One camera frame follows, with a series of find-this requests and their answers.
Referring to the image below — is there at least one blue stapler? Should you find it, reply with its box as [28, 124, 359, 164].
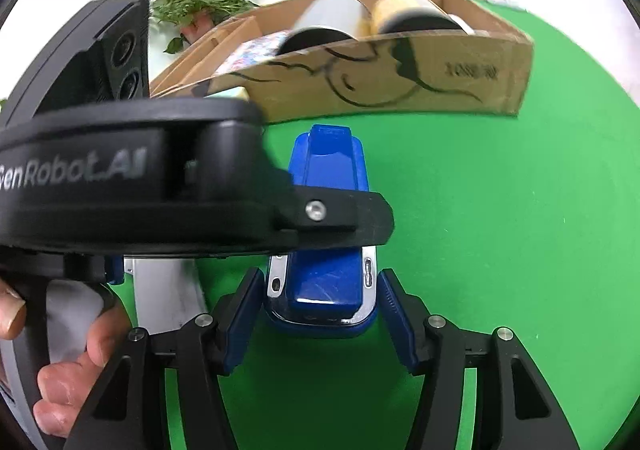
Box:
[264, 124, 378, 338]

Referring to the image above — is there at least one person's left hand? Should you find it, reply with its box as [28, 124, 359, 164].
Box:
[1, 281, 131, 449]

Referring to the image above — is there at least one narrow cardboard insert box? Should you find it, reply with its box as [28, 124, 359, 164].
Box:
[150, 17, 262, 97]

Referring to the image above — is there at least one green table cloth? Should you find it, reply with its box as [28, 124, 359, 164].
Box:
[220, 8, 639, 449]

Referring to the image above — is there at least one printed paper booklet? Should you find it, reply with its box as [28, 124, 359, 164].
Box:
[214, 30, 288, 76]

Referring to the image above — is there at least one small potted green plant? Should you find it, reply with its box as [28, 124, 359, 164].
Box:
[151, 0, 258, 54]

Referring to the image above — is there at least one silver metal can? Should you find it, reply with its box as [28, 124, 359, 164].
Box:
[277, 0, 371, 56]

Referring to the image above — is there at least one large cardboard tray box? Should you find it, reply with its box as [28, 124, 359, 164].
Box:
[157, 0, 534, 123]

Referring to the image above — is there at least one yellow label spray bottle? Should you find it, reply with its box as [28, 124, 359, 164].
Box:
[370, 0, 475, 36]

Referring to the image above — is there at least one black camera module left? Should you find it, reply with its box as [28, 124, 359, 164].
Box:
[1, 0, 150, 127]

